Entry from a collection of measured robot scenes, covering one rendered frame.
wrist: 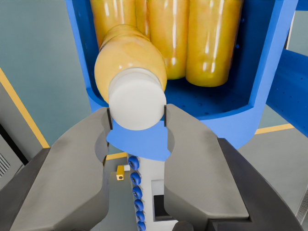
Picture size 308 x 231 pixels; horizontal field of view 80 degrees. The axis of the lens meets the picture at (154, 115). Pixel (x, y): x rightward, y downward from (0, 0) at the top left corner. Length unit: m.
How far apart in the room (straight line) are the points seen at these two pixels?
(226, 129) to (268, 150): 2.09
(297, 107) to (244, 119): 0.69
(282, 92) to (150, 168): 0.66
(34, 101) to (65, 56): 0.48
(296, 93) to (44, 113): 1.70
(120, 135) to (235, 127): 0.14
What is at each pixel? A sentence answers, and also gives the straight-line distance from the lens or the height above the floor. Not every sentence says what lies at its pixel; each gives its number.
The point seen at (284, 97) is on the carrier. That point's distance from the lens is 0.97.
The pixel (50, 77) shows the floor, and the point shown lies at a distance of 1.63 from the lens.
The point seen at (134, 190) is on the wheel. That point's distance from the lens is 0.71.
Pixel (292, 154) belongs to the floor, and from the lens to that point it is 2.52.
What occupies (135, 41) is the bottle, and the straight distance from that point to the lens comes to 0.17.
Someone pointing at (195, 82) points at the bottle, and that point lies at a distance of 0.30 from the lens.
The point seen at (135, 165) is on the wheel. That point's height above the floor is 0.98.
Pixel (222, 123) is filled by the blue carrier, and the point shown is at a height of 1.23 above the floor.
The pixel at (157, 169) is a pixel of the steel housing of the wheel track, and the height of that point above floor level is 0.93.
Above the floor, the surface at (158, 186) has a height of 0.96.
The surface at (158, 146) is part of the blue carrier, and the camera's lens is 0.22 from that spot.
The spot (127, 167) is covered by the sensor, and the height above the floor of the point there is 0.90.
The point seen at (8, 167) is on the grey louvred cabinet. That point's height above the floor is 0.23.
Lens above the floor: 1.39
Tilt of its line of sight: 58 degrees down
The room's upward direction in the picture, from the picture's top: 174 degrees clockwise
